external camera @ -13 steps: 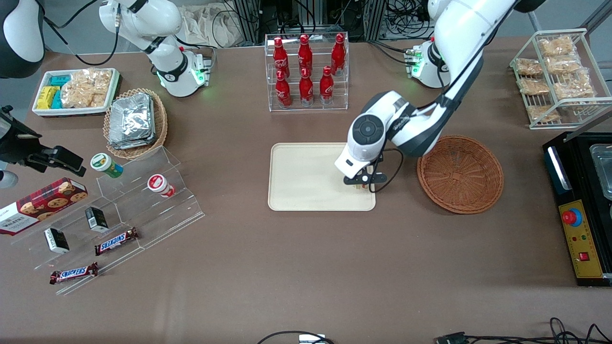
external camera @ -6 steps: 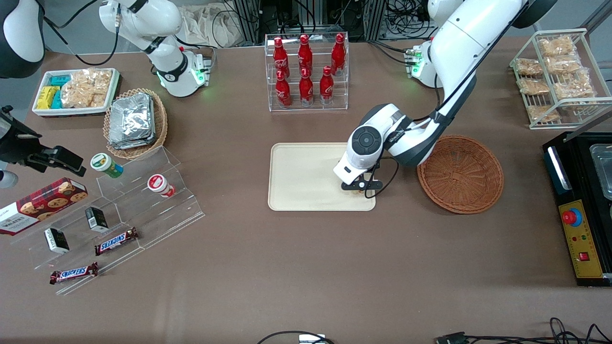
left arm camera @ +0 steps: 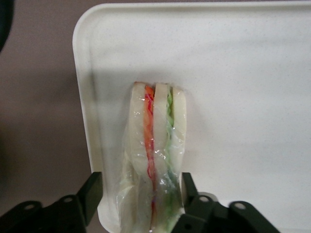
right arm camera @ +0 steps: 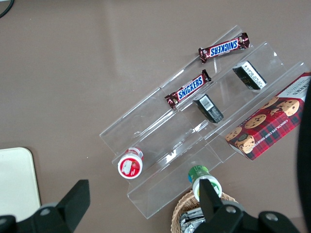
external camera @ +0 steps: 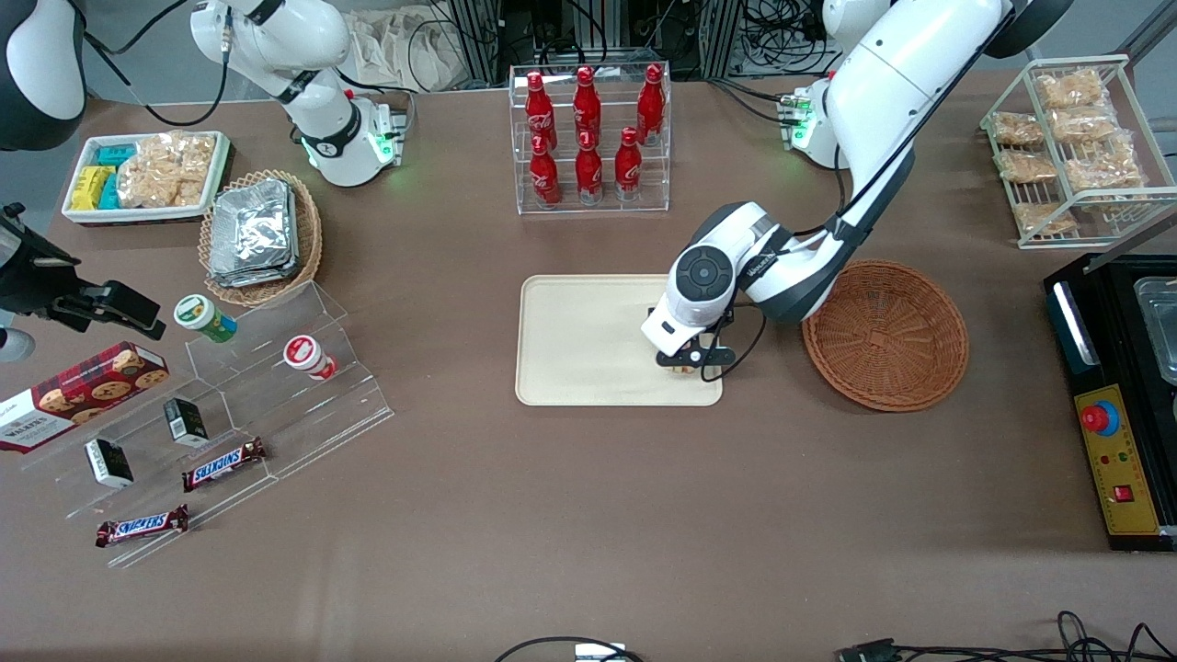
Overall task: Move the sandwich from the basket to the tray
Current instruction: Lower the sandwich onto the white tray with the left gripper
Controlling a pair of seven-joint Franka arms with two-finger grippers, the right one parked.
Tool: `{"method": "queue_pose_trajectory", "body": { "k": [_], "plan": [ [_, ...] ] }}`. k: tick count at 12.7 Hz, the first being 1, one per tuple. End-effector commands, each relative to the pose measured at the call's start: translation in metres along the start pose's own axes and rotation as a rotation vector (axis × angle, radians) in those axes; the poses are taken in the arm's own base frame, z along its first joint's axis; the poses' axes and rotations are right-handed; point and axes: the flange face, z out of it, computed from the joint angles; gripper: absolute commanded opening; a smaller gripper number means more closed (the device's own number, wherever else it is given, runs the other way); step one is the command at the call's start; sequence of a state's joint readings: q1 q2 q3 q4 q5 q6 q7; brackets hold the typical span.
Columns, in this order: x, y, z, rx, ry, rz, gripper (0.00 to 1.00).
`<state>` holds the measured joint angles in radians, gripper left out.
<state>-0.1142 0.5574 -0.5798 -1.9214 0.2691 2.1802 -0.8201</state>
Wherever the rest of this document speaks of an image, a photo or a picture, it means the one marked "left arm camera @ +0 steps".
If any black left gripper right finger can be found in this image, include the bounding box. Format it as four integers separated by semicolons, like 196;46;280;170
171;171;288;233

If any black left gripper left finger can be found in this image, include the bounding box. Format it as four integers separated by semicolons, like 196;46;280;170
0;171;104;233

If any plastic-wrapped triangle sandwich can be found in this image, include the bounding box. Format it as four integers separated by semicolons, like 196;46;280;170
116;82;188;233

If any beige plastic tray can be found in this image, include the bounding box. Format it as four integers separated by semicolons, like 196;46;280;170
72;0;311;233

